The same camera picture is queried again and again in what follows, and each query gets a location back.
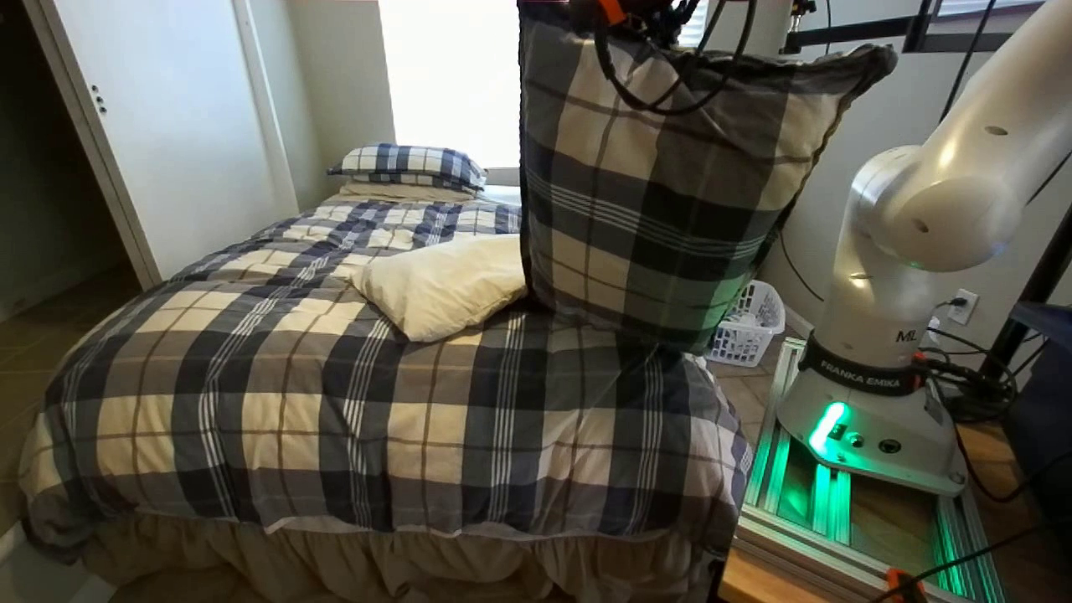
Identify beige bed skirt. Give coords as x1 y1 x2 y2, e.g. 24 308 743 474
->
21 488 733 603

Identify black robot cable with orange clips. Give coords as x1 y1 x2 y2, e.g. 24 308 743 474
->
590 0 1001 120

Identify window blinds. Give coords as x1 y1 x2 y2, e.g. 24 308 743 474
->
378 0 528 170

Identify black stand pole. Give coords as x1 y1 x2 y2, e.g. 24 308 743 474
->
981 228 1072 381

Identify black floor cables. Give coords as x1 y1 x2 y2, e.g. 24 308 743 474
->
867 327 1072 603

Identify small checked pillow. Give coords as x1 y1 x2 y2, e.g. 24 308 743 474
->
329 140 487 195

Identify white pillow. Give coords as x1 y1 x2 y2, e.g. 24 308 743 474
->
352 231 532 343

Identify white closet door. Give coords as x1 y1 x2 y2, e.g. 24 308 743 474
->
21 0 289 290

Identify large checked pillow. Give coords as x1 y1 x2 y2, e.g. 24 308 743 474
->
517 0 900 350

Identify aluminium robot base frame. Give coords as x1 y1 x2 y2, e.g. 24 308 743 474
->
733 330 1008 603

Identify white laundry basket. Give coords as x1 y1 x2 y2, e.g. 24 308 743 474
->
699 279 791 372

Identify bed with plaid comforter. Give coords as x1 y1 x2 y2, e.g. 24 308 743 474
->
12 179 755 552

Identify white wall outlet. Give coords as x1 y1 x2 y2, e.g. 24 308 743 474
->
945 285 984 327

